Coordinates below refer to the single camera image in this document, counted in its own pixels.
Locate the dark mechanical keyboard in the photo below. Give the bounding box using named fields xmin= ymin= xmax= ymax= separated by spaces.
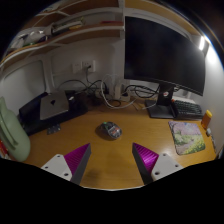
xmin=170 ymin=98 xmax=204 ymax=120

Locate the black computer monitor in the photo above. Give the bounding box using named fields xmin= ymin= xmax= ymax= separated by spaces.
xmin=123 ymin=15 xmax=206 ymax=120

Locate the small metal bracket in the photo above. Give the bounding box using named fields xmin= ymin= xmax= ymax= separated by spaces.
xmin=46 ymin=123 xmax=62 ymax=135

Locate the transparent computer mouse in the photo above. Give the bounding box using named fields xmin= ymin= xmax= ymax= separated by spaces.
xmin=99 ymin=121 xmax=123 ymax=140

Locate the white cable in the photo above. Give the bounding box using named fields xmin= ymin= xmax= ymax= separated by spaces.
xmin=99 ymin=74 xmax=148 ymax=109

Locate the white power strip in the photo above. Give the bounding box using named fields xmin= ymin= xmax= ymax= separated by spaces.
xmin=113 ymin=83 xmax=132 ymax=103

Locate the orange jar with yellow lid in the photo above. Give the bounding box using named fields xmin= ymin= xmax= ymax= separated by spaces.
xmin=200 ymin=109 xmax=213 ymax=130

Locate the pale green bag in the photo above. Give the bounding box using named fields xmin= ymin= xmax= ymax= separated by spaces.
xmin=0 ymin=96 xmax=32 ymax=163

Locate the silver mini computer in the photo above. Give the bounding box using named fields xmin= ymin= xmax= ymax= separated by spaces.
xmin=39 ymin=91 xmax=70 ymax=121

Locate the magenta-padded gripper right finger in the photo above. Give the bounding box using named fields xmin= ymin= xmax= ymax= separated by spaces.
xmin=131 ymin=142 xmax=184 ymax=185

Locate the white wall socket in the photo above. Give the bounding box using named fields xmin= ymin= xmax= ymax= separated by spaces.
xmin=71 ymin=59 xmax=97 ymax=74

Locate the wooden wall shelf unit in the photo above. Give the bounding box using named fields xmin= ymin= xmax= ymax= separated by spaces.
xmin=0 ymin=0 xmax=126 ymax=73

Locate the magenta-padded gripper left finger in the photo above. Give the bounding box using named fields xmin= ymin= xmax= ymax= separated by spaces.
xmin=40 ymin=143 xmax=92 ymax=186

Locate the cherry blossom print mouse pad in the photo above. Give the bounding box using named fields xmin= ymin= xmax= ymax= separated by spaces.
xmin=168 ymin=120 xmax=207 ymax=156

